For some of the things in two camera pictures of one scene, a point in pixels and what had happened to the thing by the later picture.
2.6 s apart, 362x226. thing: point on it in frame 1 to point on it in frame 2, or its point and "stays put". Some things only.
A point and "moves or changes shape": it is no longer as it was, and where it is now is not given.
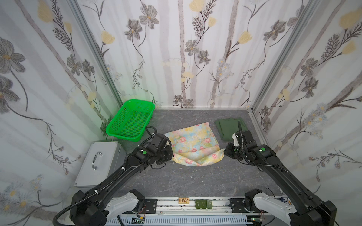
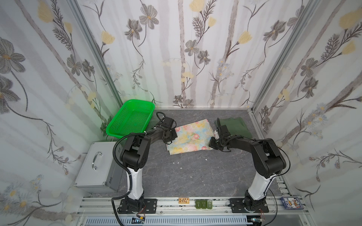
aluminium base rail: [193, 206] stays put
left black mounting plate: [151, 205] stays put
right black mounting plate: [237, 206] stays put
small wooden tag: [184, 200] stays put
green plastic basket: [130, 122] stays put
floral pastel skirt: [196, 145] moves or changes shape
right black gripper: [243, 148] to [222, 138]
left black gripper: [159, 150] to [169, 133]
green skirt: [227, 127] stays put
